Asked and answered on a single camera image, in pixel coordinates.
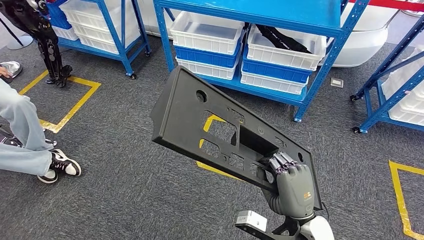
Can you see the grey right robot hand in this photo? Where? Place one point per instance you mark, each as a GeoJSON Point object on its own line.
{"type": "Point", "coordinates": [294, 192]}

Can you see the black plastic panel part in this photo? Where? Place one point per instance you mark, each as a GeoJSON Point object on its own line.
{"type": "Point", "coordinates": [182, 112]}

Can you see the blue metal shelf rack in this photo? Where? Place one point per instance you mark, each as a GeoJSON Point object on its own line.
{"type": "Point", "coordinates": [122, 53]}
{"type": "Point", "coordinates": [265, 13]}
{"type": "Point", "coordinates": [381, 109]}

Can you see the long black part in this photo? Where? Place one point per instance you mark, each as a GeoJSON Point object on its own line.
{"type": "Point", "coordinates": [281, 39]}

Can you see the yellow floor tape square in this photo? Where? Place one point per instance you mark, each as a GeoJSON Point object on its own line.
{"type": "Point", "coordinates": [84, 101]}
{"type": "Point", "coordinates": [212, 169]}
{"type": "Point", "coordinates": [399, 198]}

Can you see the silver floor socket plate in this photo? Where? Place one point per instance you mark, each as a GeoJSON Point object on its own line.
{"type": "Point", "coordinates": [337, 82]}

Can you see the blue plastic bin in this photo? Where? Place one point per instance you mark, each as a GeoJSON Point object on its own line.
{"type": "Point", "coordinates": [205, 59]}
{"type": "Point", "coordinates": [275, 73]}
{"type": "Point", "coordinates": [59, 18]}

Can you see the white car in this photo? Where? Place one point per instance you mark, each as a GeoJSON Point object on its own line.
{"type": "Point", "coordinates": [361, 43]}

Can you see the red barrier belt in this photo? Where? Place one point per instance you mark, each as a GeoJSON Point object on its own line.
{"type": "Point", "coordinates": [397, 5]}

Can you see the person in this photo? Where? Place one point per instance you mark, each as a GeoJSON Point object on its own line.
{"type": "Point", "coordinates": [20, 116]}

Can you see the black humanoid robot legs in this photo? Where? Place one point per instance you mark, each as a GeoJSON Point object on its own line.
{"type": "Point", "coordinates": [46, 43]}

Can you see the shiny silver object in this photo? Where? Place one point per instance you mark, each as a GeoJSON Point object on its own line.
{"type": "Point", "coordinates": [14, 68]}

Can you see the pole stand with round base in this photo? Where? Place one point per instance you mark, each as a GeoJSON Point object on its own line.
{"type": "Point", "coordinates": [21, 42]}

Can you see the person's hand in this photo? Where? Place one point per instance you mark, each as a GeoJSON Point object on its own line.
{"type": "Point", "coordinates": [4, 73]}

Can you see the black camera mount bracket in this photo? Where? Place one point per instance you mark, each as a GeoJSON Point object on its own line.
{"type": "Point", "coordinates": [288, 230]}

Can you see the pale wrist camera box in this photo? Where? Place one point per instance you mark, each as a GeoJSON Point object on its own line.
{"type": "Point", "coordinates": [251, 220]}

